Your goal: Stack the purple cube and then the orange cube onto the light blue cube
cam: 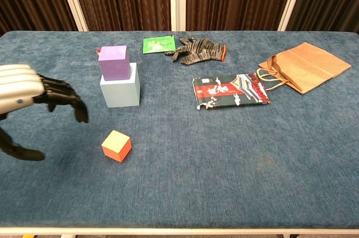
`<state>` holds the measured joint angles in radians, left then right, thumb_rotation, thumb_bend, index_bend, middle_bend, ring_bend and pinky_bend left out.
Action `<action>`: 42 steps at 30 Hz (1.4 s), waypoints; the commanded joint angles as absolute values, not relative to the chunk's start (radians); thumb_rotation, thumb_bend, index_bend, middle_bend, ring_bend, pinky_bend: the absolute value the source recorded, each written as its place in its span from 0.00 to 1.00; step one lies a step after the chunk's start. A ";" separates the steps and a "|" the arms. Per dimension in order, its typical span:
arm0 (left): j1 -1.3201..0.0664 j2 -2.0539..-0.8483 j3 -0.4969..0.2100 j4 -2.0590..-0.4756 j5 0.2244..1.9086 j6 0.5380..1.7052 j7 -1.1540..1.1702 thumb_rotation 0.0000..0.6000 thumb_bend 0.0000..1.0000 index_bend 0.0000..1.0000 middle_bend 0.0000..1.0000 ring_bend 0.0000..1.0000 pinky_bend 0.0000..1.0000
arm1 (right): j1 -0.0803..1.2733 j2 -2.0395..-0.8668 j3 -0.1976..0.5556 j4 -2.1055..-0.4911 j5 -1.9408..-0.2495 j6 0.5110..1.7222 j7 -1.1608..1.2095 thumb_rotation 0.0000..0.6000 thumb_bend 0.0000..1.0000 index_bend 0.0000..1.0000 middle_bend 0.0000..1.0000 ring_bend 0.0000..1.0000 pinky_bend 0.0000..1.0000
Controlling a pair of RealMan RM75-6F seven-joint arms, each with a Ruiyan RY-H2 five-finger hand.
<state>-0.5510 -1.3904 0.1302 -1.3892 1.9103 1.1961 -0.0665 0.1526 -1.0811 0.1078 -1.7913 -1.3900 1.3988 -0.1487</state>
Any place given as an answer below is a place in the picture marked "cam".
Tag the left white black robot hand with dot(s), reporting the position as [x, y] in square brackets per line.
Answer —
[19, 89]

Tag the purple cube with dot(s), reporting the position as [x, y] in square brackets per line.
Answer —
[113, 64]

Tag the small orange yellow cube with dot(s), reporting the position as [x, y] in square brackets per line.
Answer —
[115, 142]

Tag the large light blue cube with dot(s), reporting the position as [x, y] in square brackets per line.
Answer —
[120, 95]

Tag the green foil packet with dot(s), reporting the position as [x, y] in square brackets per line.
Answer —
[158, 44]

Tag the grey striped work glove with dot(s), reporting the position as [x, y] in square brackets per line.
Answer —
[199, 50]

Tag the blue table mat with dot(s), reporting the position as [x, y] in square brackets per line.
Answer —
[196, 165]

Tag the dark patterned paper bag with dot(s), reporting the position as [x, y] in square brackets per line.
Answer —
[227, 92]

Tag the brown paper bag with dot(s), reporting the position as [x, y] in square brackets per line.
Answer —
[305, 64]

